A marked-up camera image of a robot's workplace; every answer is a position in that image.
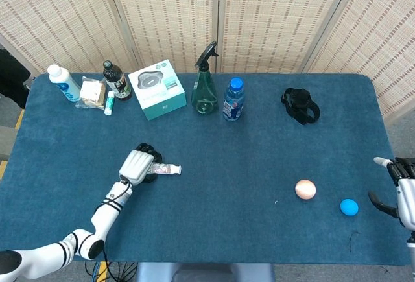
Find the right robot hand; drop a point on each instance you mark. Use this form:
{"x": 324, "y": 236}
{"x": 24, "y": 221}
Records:
{"x": 407, "y": 197}

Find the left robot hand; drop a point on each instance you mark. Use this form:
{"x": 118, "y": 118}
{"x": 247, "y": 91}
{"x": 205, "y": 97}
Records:
{"x": 136, "y": 165}

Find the white printed toothpaste tube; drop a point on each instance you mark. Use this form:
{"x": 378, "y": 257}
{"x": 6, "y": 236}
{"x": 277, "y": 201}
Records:
{"x": 168, "y": 168}

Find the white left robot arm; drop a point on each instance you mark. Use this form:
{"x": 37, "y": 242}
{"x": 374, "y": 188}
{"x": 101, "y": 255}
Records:
{"x": 103, "y": 214}

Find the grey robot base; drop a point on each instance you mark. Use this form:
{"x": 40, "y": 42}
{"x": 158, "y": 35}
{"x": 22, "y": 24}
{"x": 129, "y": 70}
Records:
{"x": 207, "y": 274}

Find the dark glass bottle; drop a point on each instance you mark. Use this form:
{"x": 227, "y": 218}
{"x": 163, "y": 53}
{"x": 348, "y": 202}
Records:
{"x": 118, "y": 84}

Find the blue water bottle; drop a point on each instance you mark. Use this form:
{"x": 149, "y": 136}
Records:
{"x": 233, "y": 103}

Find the blue ball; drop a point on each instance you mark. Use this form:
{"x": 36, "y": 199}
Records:
{"x": 349, "y": 206}

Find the small white green tube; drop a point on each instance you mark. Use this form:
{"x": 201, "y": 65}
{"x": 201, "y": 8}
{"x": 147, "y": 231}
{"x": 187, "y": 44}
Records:
{"x": 109, "y": 103}

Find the black thread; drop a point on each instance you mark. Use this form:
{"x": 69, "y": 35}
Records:
{"x": 350, "y": 244}

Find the white teal product box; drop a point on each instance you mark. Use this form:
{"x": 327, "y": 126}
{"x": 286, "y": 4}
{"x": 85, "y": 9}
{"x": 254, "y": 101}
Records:
{"x": 155, "y": 87}

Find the clear snack packet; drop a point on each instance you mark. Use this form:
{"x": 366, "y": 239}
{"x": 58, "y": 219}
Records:
{"x": 92, "y": 92}

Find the blue felt table mat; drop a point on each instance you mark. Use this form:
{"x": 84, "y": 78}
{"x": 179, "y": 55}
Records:
{"x": 227, "y": 152}

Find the green spray bottle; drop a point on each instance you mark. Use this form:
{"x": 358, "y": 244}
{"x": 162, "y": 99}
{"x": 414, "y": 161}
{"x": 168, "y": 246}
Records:
{"x": 204, "y": 95}

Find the peach ball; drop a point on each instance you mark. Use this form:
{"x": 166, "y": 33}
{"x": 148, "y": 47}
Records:
{"x": 305, "y": 189}

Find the white bottle blue print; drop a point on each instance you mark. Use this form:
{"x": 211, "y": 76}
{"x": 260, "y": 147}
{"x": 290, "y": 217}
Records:
{"x": 65, "y": 84}

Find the bamboo screen panel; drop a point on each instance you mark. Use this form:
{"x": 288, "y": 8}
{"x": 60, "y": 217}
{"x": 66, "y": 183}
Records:
{"x": 168, "y": 19}
{"x": 382, "y": 35}
{"x": 275, "y": 19}
{"x": 58, "y": 19}

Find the black bulky object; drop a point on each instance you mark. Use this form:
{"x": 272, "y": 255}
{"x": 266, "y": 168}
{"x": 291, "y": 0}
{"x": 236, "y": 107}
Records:
{"x": 13, "y": 77}

